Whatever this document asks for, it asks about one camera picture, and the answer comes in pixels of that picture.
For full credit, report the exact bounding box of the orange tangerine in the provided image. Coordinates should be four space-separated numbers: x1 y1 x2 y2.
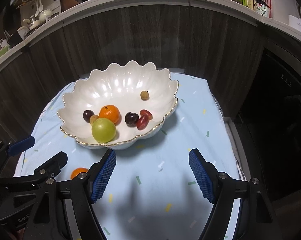
98 105 121 124
70 167 88 180

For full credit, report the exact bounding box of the green apple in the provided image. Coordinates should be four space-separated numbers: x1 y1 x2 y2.
91 118 116 144

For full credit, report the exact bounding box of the tan longan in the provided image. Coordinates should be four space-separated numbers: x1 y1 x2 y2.
140 90 149 101
89 114 99 125

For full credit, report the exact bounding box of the light blue patterned tablecloth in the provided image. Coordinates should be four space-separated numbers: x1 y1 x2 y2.
14 73 240 239

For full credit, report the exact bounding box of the white scalloped ceramic bowl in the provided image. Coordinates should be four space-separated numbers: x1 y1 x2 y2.
57 60 179 150

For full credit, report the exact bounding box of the white teapot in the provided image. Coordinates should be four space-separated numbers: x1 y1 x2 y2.
38 9 53 23

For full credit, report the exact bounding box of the soy sauce bottle red handle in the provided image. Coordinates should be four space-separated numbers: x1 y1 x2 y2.
253 0 272 18

